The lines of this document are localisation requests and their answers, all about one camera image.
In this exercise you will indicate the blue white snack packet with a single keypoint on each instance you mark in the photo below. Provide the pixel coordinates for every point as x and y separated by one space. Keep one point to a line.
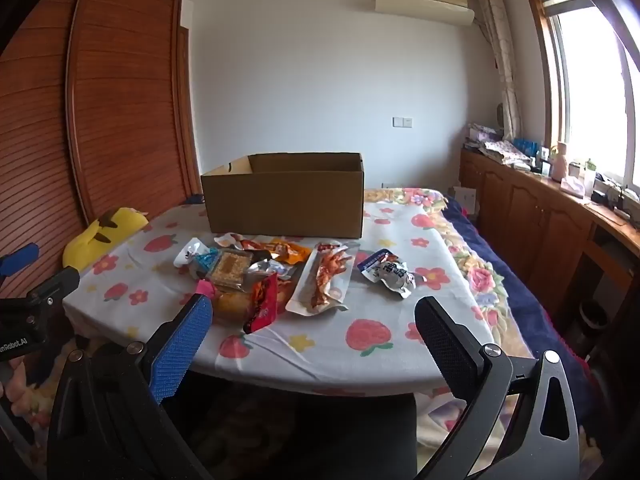
390 272

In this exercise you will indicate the pile of patterned paper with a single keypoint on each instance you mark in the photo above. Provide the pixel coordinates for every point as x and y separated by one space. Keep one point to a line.
502 151

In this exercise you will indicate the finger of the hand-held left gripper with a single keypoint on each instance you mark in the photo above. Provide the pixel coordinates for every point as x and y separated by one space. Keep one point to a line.
20 256
55 284

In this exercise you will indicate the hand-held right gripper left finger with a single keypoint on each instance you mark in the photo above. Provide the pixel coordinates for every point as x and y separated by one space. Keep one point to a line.
180 347

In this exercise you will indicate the pink bottle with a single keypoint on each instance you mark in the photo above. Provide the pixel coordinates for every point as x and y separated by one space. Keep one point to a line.
560 162

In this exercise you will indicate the window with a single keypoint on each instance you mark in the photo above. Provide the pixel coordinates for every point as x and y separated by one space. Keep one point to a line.
590 85

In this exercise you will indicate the pink snack packet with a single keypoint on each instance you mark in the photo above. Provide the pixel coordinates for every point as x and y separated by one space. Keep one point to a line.
204 289

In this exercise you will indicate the clear chicken feet packet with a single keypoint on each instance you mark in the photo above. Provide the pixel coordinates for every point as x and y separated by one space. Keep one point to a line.
322 280

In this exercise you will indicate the blue boxes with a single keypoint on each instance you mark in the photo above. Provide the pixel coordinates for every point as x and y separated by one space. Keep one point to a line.
526 146

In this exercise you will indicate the silver foil snack packet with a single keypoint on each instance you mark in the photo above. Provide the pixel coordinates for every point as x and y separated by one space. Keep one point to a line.
265 266

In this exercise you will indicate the brown cardboard box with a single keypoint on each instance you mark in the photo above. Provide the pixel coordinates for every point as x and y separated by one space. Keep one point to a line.
280 200

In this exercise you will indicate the wooden slatted wardrobe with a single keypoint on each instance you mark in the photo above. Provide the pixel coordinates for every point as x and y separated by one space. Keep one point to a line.
100 110

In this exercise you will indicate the stack of pale boxes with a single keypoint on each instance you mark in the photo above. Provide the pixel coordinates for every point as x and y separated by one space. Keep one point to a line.
481 135

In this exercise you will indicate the floral blanket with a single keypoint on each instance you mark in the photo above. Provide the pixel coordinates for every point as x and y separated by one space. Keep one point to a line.
475 270

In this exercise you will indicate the navy blue blanket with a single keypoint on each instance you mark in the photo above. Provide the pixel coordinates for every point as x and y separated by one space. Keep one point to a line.
525 300

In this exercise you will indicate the pink tissue pack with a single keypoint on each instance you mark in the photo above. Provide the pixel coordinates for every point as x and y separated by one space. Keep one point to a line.
572 186

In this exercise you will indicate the white wall switch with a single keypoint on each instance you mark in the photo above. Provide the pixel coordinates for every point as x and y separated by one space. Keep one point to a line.
402 122

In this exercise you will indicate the teal foil snack wrapper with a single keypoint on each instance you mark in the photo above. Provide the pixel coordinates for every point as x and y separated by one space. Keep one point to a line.
205 261

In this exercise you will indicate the small white red snack packet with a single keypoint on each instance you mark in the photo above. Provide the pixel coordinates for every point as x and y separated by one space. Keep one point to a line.
189 254

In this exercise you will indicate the wooden cabinet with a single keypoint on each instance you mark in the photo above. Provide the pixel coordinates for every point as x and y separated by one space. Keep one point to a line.
525 210

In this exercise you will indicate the patterned curtain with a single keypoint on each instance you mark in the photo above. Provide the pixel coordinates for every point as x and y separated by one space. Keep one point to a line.
500 60

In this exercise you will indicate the yellow plush toy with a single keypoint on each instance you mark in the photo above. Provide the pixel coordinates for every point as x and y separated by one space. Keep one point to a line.
95 240

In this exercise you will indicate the white paper bag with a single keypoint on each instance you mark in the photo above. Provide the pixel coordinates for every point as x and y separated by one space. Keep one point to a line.
465 201

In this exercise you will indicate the clear cracker snack packet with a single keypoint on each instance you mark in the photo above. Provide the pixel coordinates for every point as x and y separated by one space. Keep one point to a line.
231 267

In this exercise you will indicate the dark waste bin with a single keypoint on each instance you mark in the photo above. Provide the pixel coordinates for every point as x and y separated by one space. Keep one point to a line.
593 317

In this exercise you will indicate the orange snack packet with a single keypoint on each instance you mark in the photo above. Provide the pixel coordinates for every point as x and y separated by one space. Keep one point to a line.
285 251

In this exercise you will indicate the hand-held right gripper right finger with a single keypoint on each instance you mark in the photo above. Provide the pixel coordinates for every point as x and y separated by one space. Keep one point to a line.
445 345

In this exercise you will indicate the clear bread snack packet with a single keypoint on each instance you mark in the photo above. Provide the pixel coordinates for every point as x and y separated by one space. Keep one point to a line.
230 305

